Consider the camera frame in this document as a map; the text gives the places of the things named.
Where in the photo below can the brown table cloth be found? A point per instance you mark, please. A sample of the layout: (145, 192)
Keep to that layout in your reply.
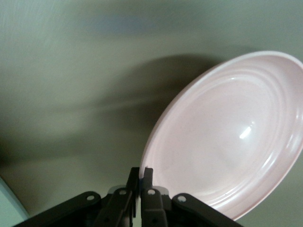
(71, 59)

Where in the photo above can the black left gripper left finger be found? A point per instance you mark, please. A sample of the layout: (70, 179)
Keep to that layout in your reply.
(120, 208)

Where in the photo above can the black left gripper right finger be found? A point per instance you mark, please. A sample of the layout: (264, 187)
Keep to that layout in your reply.
(152, 208)

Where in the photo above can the pink plate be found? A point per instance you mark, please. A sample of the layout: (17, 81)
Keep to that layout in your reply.
(225, 132)

